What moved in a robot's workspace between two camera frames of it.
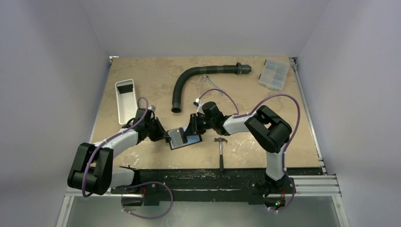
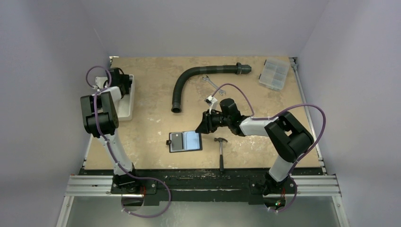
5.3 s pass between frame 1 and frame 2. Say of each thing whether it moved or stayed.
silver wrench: stayed
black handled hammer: stayed
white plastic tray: stayed
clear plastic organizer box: stayed
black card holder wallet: moved
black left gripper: moved
